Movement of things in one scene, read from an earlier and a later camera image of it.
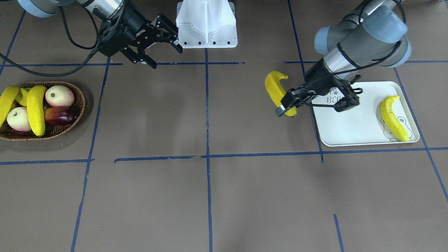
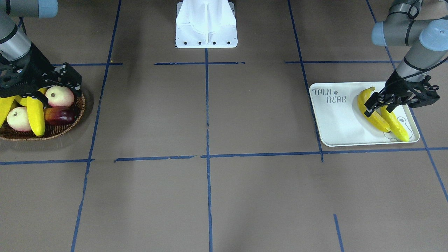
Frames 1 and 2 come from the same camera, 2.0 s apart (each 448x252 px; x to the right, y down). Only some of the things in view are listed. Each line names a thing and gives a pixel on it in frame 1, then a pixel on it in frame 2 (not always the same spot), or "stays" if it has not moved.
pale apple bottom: [18, 118] stays
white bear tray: [365, 123] stays
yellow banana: [276, 90] -> [375, 115]
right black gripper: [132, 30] -> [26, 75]
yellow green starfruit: [22, 97] stays
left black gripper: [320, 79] -> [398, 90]
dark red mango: [59, 115] stays
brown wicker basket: [8, 132] stays
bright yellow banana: [388, 113] stays
